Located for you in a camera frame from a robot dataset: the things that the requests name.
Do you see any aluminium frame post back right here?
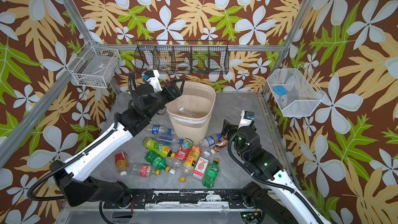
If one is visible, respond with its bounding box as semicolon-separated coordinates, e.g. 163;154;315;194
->
258;0;313;78

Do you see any lime green label tea bottle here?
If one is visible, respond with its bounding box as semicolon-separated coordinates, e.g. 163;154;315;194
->
143;138;176;159

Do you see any clear bottle blue label right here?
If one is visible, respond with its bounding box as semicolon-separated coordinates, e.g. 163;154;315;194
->
199;134;221;149

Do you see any blue item in right basket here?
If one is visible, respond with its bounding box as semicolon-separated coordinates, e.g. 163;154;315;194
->
273;85;288;96

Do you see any clear Pepsi bottle blue label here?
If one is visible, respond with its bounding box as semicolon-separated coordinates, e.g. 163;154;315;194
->
147;124;173;135

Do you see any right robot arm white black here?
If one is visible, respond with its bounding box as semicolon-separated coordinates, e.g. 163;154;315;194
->
221;120;329;224

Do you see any aluminium frame post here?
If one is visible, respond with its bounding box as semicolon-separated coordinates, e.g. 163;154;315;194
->
258;0;313;78
46;0;122;95

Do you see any aluminium frame rail left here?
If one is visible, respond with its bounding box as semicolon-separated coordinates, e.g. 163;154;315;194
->
1;71;73;168

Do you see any pink white label bottle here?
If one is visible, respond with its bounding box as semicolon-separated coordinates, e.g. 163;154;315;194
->
193;151;211;180

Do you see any brown label bottle orange cap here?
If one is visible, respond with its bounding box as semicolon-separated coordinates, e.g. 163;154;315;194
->
210;136;229;155

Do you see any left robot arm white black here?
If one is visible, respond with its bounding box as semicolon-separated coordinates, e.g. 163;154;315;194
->
27;70;184;207

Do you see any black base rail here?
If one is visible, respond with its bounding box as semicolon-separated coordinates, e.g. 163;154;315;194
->
102;188;271;211

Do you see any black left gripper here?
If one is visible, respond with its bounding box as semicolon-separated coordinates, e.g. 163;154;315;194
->
143;77;183;121

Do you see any white wire basket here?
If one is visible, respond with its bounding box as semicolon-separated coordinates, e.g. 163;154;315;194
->
267;65;326;118
67;41;121;88

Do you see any soda water bottle blue cap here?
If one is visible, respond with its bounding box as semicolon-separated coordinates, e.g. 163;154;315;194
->
158;134;183;146

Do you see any aluminium frame post back left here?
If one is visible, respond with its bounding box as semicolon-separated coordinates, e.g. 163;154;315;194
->
46;0;122;95

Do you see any orange label juice bottle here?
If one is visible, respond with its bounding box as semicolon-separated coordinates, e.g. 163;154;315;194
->
179;145;202;183

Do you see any red gold label bottle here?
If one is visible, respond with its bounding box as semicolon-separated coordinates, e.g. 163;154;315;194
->
115;151;130;177

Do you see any clear bottle red label yellow cap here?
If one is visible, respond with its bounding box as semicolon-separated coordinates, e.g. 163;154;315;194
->
130;163;160;177

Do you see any white wire basket left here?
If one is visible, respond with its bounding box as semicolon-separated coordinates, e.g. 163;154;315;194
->
67;41;121;88

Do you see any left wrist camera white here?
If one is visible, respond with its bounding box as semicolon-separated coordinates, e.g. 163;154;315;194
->
143;69;162;93

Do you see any green plastic bottle green cap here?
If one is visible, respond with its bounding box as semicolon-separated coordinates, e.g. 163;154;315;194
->
202;159;219;189

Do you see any aluminium frame rail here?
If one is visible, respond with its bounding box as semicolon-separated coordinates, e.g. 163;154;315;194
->
94;43;285;52
1;71;73;168

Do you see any white wire basket right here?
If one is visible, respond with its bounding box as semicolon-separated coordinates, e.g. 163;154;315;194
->
267;65;326;118

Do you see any black wire wall basket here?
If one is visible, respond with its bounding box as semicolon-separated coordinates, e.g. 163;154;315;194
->
133;40;230;74

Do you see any cream slatted plastic bin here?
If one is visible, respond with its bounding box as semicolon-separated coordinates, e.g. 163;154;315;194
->
166;82;216;144

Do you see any green bottle yellow cap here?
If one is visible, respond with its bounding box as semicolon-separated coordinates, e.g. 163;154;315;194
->
145;151;176;175

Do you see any aluminium frame rail back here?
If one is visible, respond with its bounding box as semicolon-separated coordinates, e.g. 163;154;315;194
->
94;43;285;52

